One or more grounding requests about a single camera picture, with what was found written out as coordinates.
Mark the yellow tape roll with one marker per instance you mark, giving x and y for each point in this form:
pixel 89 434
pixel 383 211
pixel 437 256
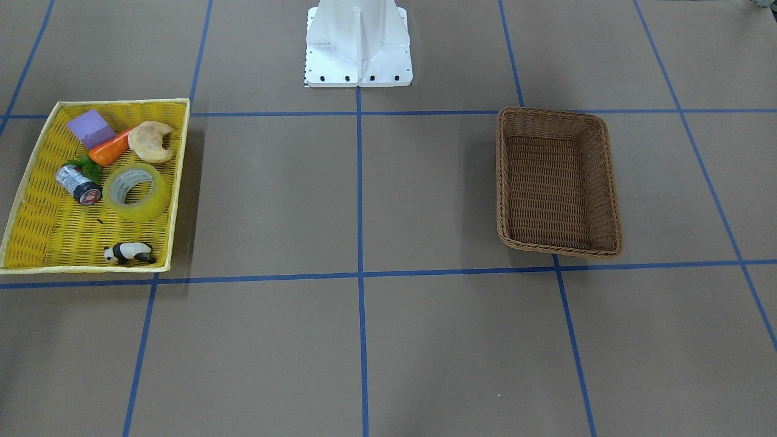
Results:
pixel 120 183

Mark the brown wicker basket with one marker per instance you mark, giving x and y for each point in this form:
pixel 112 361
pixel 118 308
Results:
pixel 555 184

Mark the yellow woven basket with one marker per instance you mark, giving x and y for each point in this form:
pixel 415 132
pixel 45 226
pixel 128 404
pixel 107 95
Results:
pixel 49 232

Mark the toy croissant bread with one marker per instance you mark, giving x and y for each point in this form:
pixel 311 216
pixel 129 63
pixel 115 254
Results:
pixel 146 140

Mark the toy panda figure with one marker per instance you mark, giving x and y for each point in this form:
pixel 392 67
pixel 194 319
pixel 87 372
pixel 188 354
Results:
pixel 122 253

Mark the orange toy carrot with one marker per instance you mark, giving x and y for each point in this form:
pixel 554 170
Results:
pixel 102 155

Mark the small silver can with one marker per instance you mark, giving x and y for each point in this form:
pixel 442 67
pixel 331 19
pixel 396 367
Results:
pixel 83 190

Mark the purple foam block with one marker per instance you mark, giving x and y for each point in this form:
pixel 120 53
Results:
pixel 91 129

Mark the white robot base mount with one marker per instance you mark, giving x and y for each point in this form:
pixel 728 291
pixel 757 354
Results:
pixel 357 44

